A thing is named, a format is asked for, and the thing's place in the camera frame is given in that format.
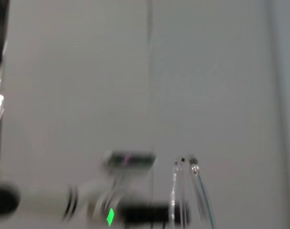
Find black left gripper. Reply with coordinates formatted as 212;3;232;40
116;201;191;227

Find clear white plastic glasses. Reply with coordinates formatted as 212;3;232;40
168;155;217;229

